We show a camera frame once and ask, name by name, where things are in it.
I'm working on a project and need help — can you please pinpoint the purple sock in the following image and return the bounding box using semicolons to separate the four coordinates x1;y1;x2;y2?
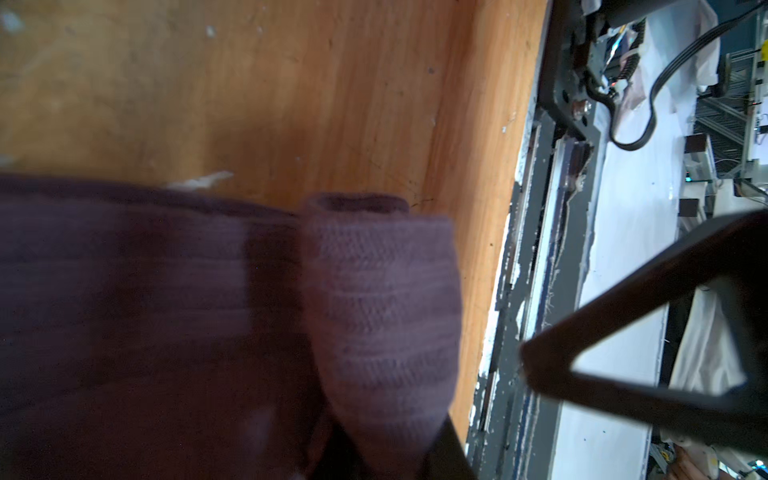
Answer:
1;174;462;479

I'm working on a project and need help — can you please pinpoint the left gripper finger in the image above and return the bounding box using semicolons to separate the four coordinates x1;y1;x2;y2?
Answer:
419;416;476;480

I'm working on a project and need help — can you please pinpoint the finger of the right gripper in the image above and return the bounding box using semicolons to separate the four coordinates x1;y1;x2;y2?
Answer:
518;209;768;454

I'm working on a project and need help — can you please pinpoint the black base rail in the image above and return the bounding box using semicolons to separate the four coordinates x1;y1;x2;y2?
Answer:
466;1;601;479

